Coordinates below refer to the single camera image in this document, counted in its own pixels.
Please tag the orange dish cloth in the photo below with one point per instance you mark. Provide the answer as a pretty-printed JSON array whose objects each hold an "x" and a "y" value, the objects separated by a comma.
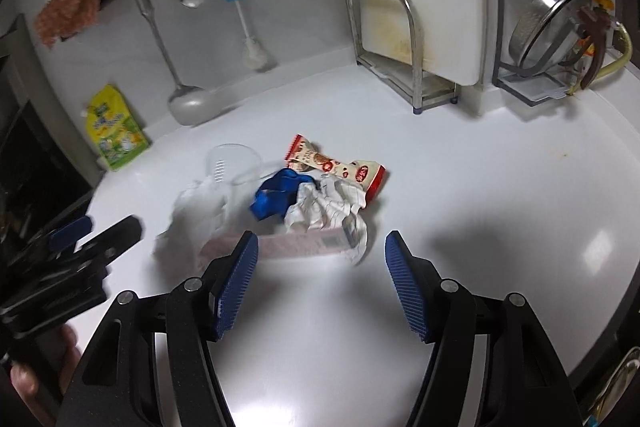
[{"x": 70, "y": 7}]

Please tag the steel sink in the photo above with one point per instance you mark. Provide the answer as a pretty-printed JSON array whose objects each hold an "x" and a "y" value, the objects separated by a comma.
[{"x": 587, "y": 387}]

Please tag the blue plastic wrapper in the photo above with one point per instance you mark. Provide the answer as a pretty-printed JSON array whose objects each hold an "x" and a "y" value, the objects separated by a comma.
[{"x": 272, "y": 202}]

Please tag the metal cutting board rack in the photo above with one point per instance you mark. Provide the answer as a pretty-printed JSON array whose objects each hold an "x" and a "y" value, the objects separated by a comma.
[{"x": 412, "y": 57}]

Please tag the clear plastic cup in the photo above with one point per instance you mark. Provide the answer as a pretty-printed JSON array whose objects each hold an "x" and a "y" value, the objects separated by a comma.
[{"x": 235, "y": 162}]

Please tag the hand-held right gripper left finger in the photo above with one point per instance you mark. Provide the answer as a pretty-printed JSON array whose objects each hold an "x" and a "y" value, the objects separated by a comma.
[{"x": 235, "y": 287}]

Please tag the white lined paper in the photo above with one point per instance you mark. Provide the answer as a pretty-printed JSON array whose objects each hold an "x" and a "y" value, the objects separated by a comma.
[{"x": 320, "y": 207}]

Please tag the yellow seasoning pouch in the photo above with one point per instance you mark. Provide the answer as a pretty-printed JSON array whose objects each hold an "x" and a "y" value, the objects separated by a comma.
[{"x": 117, "y": 132}]

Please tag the pink box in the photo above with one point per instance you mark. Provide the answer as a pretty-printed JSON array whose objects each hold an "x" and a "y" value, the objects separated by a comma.
[{"x": 300, "y": 244}]

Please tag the clear plastic bag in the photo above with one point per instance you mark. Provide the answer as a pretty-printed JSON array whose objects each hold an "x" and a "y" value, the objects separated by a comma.
[{"x": 197, "y": 217}]

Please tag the red snack wrapper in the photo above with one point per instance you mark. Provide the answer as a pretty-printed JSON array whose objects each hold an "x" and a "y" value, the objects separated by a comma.
[{"x": 350, "y": 169}]

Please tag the person's left hand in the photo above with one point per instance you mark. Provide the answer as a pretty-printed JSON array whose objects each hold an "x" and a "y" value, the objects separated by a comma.
[{"x": 70, "y": 352}]

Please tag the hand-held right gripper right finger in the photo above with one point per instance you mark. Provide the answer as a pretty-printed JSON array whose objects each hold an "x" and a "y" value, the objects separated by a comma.
[{"x": 407, "y": 292}]

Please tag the metal spatula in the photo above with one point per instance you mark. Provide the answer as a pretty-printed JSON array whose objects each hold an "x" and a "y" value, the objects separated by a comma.
[{"x": 187, "y": 104}]

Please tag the small metal pot lid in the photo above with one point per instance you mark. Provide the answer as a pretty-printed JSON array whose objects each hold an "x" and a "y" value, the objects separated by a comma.
[{"x": 550, "y": 27}]

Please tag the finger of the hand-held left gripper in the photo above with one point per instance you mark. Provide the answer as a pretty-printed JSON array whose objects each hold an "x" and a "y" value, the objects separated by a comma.
[
  {"x": 120, "y": 234},
  {"x": 72, "y": 229}
]

